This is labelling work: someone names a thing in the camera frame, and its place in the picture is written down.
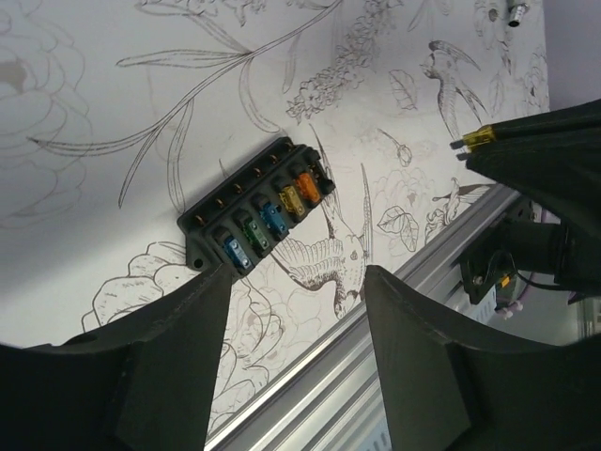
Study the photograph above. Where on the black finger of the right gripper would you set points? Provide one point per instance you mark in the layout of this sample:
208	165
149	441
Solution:
552	158

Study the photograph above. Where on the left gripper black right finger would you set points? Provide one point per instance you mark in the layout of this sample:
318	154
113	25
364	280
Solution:
451	383

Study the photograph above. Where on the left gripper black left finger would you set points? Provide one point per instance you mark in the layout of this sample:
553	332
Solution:
143	382

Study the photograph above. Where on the small yellow fuse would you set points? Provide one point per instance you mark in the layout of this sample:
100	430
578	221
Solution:
471	141

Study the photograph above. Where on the black fuse box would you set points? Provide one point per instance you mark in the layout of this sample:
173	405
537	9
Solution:
243	219

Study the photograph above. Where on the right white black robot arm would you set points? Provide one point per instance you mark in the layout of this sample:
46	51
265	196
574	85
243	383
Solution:
567	253

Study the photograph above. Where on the floral patterned table mat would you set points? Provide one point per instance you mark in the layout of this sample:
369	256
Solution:
116	116

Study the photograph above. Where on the aluminium rail frame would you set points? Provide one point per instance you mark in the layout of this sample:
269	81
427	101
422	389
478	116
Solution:
330	399

